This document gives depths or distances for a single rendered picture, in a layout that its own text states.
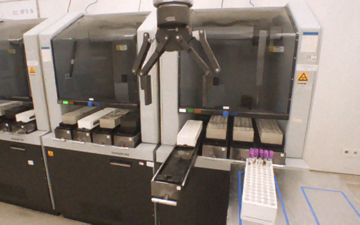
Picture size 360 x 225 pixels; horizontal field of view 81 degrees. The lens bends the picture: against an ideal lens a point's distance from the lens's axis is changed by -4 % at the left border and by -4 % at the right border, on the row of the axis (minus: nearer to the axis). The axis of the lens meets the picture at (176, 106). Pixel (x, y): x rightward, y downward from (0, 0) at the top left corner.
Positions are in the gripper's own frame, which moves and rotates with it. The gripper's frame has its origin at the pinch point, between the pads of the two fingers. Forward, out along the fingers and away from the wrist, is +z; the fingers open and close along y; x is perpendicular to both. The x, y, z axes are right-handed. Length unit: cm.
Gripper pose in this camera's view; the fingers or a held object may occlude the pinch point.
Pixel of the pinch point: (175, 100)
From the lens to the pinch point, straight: 51.4
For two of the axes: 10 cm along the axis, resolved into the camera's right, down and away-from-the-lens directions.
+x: 2.4, -2.0, 9.5
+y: 9.7, 0.3, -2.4
